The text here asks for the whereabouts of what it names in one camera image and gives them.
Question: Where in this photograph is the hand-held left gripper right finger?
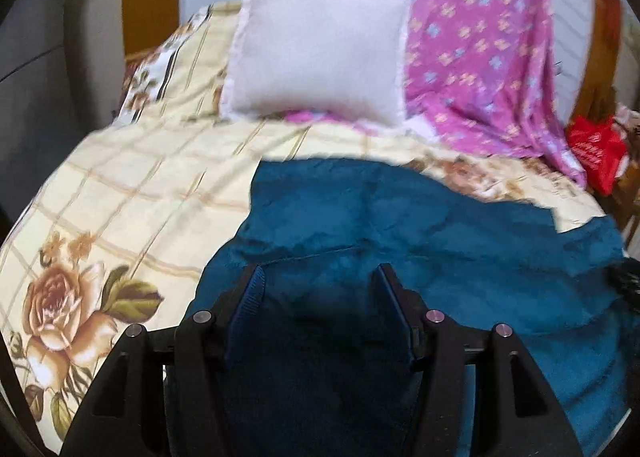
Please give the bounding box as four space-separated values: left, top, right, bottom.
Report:
371 262 583 457

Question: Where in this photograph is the brown floral pillow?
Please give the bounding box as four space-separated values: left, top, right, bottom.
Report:
115 4 211 125

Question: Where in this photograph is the cream floral checked bedsheet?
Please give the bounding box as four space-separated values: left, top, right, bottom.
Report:
0 2 608 457

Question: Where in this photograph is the blue fleece garment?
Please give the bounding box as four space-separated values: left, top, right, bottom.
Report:
162 157 633 457

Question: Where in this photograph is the red plastic bag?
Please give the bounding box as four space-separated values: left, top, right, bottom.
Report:
565 114 628 196

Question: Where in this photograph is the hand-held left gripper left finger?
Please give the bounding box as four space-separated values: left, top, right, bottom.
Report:
60 263 268 457

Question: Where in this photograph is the white square pillow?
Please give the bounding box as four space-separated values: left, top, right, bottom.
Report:
220 0 416 128

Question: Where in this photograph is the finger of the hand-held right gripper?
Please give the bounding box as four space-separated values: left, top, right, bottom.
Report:
607 259 640 299

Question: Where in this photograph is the pink flower-print cloth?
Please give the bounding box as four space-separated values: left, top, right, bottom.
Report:
275 0 588 188

